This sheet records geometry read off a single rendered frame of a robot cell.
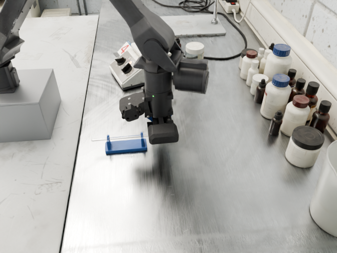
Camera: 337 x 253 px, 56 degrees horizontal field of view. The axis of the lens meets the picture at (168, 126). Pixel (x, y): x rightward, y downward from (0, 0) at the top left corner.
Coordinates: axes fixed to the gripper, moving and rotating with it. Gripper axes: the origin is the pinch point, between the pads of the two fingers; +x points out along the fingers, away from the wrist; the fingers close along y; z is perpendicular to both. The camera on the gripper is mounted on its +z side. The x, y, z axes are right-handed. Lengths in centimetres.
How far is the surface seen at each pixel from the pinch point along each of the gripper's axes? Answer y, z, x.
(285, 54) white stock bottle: -19.4, -37.7, -6.7
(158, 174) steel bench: 9.6, 1.4, 4.8
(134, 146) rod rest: 0.9, 6.4, 3.8
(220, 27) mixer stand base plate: -65, -32, 4
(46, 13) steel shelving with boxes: -255, 81, 60
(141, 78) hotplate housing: -26.5, 2.6, 1.5
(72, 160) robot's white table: 2.7, 20.7, 4.7
